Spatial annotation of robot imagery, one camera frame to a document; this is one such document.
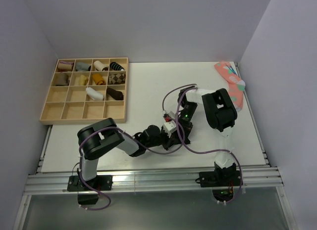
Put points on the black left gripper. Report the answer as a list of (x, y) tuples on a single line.
[(170, 142)]

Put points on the black white striped rolled sock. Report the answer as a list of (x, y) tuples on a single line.
[(116, 67)]

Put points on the mustard yellow rolled sock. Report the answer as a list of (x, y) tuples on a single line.
[(98, 79)]

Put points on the taupe rolled sock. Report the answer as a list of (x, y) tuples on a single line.
[(62, 80)]

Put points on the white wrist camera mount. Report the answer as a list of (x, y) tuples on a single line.
[(169, 127)]

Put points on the grey blue rolled sock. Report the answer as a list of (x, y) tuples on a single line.
[(82, 66)]

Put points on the white brown rolled sock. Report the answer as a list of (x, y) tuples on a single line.
[(99, 66)]

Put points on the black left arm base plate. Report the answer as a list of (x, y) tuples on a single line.
[(100, 183)]

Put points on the brown checkered rolled sock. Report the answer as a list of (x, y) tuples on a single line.
[(116, 79)]

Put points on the wooden compartment tray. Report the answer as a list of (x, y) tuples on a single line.
[(71, 105)]

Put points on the dark brown rolled sock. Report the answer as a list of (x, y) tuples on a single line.
[(116, 95)]

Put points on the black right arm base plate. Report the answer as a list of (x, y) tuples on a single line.
[(218, 179)]

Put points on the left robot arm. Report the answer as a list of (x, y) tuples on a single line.
[(101, 137)]

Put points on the cream rolled sock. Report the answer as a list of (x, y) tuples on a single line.
[(81, 80)]

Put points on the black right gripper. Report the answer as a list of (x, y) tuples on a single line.
[(187, 128)]

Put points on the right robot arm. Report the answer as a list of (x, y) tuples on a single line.
[(220, 114)]

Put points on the pink patterned sock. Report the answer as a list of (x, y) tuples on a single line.
[(236, 86)]

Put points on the beige purple rolled sock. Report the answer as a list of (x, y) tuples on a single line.
[(65, 66)]

